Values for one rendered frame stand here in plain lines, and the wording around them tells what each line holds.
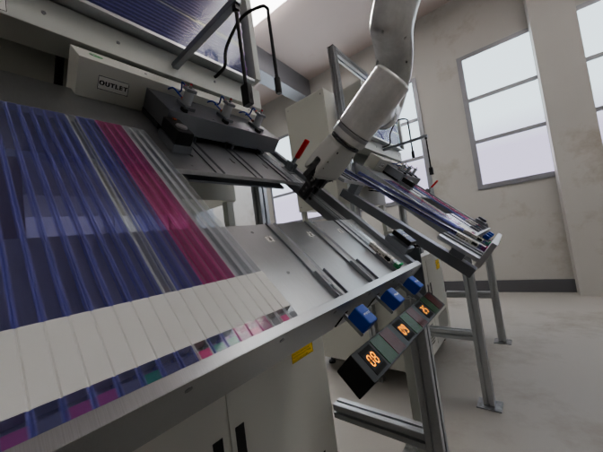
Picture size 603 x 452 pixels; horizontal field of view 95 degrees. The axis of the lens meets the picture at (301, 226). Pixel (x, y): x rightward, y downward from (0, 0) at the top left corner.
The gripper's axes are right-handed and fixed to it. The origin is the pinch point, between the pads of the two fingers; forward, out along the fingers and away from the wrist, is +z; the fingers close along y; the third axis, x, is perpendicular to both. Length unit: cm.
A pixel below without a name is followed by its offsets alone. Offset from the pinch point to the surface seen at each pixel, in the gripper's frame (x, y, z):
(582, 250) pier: 87, -281, -28
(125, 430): 31, 51, -4
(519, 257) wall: 66, -296, 11
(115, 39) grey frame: -49, 32, -2
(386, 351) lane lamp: 38.1, 22.0, -4.2
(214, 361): 30, 45, -6
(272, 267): 20.8, 29.5, -2.1
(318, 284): 25.8, 24.2, -3.0
